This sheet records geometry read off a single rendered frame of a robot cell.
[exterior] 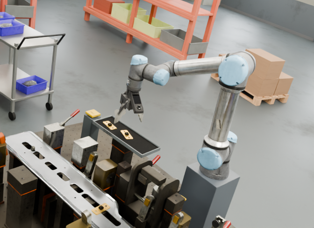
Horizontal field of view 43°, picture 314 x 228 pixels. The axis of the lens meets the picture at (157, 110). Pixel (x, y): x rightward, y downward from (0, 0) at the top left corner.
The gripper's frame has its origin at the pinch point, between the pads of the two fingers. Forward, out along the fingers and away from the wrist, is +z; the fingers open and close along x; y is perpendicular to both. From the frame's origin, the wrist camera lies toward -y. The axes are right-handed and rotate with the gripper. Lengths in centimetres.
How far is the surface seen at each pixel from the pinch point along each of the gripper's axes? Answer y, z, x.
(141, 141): -7.0, 6.5, -5.3
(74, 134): 75, 52, -1
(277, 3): 722, 57, -814
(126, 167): -19.0, 12.5, 6.8
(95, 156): -7.5, 12.9, 18.6
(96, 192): -22.3, 22.5, 21.5
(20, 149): 18, 22, 48
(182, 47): 368, 86, -276
